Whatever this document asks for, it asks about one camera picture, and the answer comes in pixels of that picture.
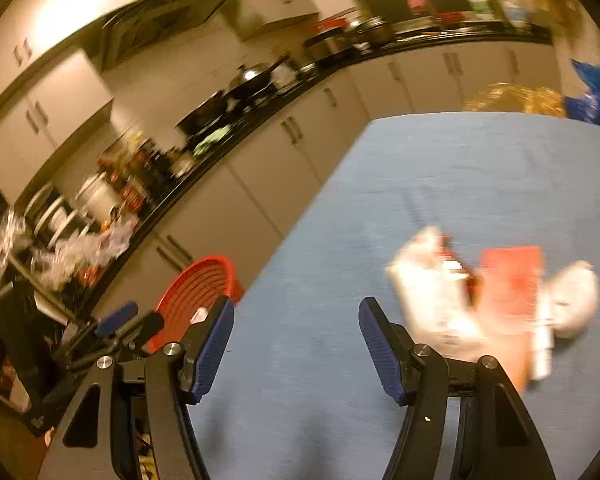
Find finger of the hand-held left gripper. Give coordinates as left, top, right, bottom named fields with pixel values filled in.
left=67, top=311, right=166, bottom=361
left=60, top=301, right=140, bottom=357

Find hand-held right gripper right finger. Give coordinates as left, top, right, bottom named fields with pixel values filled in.
left=358, top=296, right=558, bottom=480

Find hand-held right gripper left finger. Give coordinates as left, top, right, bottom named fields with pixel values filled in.
left=37, top=295, right=236, bottom=480

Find red plastic mesh basket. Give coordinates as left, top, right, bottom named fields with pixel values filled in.
left=147, top=256, right=246, bottom=356

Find heap of crumpled plastic bags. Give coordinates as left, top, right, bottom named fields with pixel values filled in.
left=30, top=220, right=131, bottom=288

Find white crumpled plastic bag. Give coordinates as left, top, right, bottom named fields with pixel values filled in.
left=387, top=225, right=486, bottom=361

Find dish rack with plates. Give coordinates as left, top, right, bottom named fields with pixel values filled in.
left=25, top=185, right=91, bottom=241

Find white electric kettle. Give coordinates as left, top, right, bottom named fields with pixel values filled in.
left=77, top=175, right=116, bottom=216

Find pink cardboard box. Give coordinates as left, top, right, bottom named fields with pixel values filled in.
left=480, top=245, right=545, bottom=391

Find row of condiment bottles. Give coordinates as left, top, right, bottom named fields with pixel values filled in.
left=97, top=132, right=191, bottom=211

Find blue table cloth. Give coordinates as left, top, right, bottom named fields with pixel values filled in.
left=187, top=111, right=600, bottom=480

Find green dish cloth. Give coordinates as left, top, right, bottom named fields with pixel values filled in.
left=192, top=127, right=231, bottom=156

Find crumpled white wrapper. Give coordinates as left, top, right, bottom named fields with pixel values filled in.
left=545, top=260, right=600, bottom=338

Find white base cabinets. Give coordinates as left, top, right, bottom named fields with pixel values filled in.
left=95, top=40, right=556, bottom=311

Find dark frying pan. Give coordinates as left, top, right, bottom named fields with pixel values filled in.
left=175, top=92, right=231, bottom=133

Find white upper cabinets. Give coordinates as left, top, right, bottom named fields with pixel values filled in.
left=0, top=0, right=321, bottom=201

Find black kitchen countertop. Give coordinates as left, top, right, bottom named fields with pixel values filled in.
left=10, top=25, right=553, bottom=311

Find wok with metal lid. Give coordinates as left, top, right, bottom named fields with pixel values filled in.
left=227, top=55, right=291, bottom=98

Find yellow plastic bag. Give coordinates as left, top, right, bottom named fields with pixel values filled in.
left=462, top=82, right=566, bottom=118

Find range hood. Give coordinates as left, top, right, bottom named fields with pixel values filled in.
left=97, top=0, right=241, bottom=71

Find rice cooker pot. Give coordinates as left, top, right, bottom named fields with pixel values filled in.
left=305, top=27, right=348, bottom=61

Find metal cooking pot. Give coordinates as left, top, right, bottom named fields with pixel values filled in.
left=347, top=16, right=393, bottom=46

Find blue plastic bag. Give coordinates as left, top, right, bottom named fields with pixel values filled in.
left=564, top=59, right=600, bottom=131

